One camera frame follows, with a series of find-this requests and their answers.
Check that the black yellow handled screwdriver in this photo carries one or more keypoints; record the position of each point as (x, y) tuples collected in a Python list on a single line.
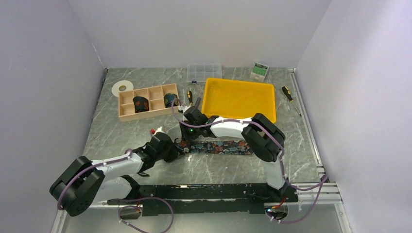
[(190, 97)]

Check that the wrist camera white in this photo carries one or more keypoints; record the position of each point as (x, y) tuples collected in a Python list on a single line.
[(182, 109), (160, 129)]

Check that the wooden compartment organizer box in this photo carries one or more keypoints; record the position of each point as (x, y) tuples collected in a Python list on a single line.
[(155, 96)]

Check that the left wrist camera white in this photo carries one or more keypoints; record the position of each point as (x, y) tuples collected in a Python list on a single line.
[(160, 129)]

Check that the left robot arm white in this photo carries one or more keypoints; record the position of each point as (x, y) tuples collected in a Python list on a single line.
[(86, 181)]

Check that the blue rolled tie yellow flowers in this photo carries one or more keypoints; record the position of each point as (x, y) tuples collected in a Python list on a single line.
[(169, 100)]

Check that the clear plastic parts box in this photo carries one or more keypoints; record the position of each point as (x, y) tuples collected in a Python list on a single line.
[(198, 73)]

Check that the black yellow screwdriver right side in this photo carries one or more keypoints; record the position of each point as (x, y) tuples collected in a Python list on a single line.
[(288, 95)]

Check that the small black curved piece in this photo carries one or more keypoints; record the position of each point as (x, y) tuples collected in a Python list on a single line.
[(143, 174)]

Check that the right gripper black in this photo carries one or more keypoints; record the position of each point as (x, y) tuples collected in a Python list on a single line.
[(185, 136)]

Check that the blue red handled screwdriver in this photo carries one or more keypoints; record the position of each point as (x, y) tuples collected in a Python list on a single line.
[(198, 102)]

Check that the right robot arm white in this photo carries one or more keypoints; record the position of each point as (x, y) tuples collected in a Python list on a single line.
[(264, 138)]

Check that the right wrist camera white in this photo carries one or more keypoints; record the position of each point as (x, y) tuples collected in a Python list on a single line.
[(182, 109)]

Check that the green white small box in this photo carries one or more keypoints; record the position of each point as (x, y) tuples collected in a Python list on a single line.
[(259, 72)]

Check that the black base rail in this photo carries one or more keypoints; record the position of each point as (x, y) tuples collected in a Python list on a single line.
[(253, 198)]

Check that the yellow plastic tray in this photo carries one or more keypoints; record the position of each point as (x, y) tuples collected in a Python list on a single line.
[(238, 99)]

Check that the navy floral necktie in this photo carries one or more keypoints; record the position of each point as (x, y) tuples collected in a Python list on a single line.
[(214, 147)]

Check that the white tape roll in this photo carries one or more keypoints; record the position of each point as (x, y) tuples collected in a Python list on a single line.
[(121, 86)]

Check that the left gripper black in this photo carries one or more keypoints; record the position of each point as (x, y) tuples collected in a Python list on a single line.
[(175, 152)]

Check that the dark rolled tie orange pattern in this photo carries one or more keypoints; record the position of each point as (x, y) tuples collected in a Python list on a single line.
[(141, 104)]

